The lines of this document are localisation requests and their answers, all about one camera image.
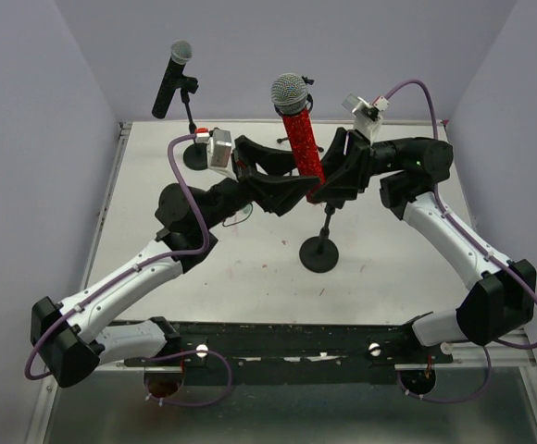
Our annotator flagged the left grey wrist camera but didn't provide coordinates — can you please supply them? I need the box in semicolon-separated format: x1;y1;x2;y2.
194;128;236;179

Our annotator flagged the tall black round-base stand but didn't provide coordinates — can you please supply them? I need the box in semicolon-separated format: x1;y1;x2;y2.
299;199;344;274

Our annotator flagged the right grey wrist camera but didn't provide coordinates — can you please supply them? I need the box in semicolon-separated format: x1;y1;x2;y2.
343;94;389;142

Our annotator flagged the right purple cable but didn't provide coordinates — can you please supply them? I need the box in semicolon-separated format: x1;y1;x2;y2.
386;79;537;402

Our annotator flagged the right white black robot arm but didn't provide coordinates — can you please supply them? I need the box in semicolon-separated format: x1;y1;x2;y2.
315;128;537;347

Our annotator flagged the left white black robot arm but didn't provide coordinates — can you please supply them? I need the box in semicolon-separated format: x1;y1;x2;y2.
24;129;325;388

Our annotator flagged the short black round-base stand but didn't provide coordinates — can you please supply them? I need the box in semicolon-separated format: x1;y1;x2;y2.
175;73;218;172

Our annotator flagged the black tripod shock mount stand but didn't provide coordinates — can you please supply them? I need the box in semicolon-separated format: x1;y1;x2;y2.
275;73;325;156

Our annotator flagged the black microphone silver grille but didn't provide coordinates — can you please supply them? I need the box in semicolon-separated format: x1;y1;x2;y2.
152;40;193;119

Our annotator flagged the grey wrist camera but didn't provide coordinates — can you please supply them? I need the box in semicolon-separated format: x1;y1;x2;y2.
343;94;389;142
194;128;236;179

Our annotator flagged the red microphone grey grille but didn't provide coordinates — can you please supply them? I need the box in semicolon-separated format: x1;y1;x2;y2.
270;73;325;203

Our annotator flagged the black mounting base plate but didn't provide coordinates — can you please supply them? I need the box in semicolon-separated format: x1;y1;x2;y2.
124;321;453;386

